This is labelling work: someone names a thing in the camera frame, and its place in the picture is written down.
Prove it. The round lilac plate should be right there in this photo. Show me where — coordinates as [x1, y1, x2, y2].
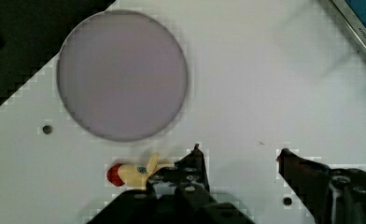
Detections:
[56, 9, 189, 142]

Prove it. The peeled toy banana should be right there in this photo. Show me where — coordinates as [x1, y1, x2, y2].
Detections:
[106, 153, 174, 189]

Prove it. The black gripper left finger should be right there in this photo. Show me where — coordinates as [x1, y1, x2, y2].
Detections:
[87, 147, 255, 224]

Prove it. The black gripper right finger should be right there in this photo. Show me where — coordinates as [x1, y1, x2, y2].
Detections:
[276, 148, 366, 224]

